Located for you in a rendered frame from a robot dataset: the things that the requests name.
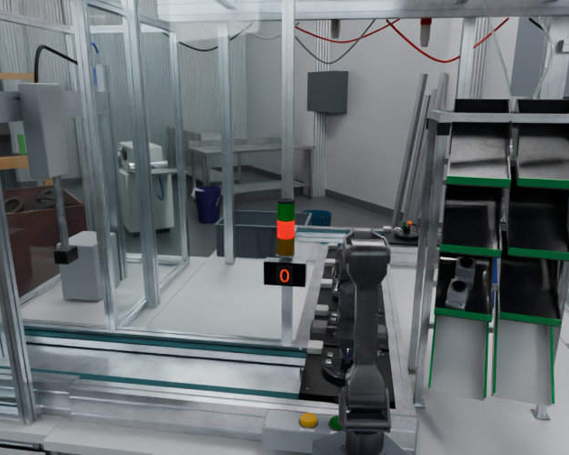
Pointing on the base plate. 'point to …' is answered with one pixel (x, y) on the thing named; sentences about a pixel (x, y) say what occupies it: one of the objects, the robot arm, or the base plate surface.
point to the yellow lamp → (285, 246)
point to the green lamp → (285, 212)
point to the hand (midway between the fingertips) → (348, 350)
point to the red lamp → (285, 230)
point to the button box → (293, 431)
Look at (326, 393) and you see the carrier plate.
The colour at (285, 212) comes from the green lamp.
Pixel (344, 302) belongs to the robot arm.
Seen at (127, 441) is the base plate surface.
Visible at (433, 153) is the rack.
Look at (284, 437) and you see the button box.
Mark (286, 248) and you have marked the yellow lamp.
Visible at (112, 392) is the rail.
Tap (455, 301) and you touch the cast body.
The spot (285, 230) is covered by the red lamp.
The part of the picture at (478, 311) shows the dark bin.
